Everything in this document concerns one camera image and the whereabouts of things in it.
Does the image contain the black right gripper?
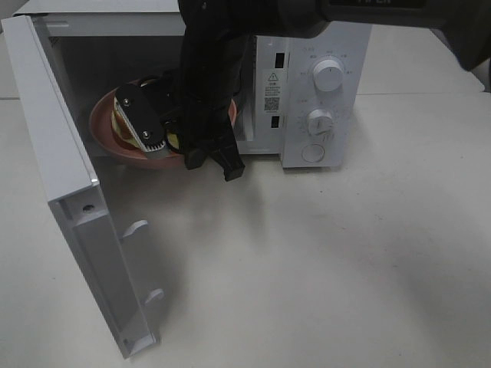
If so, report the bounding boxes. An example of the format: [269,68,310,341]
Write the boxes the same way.
[147,34,250,182]

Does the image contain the white bread sandwich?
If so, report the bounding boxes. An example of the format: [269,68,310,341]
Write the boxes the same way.
[111,76,182,153]

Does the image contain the round white door-release button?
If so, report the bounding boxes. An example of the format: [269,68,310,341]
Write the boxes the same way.
[302,144,325,163]

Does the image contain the pink round plate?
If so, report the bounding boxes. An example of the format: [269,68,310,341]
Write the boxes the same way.
[90,74,236,169]

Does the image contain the white microwave door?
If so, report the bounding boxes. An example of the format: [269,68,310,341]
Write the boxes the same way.
[2,15,162,358]

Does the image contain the lower white timer knob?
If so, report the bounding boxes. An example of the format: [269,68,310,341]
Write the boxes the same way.
[306,109,334,136]

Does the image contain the white microwave oven body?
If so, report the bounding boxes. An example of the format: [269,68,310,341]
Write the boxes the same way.
[10,1,371,168]

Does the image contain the upper white power knob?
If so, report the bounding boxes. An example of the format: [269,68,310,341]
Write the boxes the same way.
[312,57,344,92]

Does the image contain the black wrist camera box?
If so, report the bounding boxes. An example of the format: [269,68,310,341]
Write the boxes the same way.
[114,84,170,159]

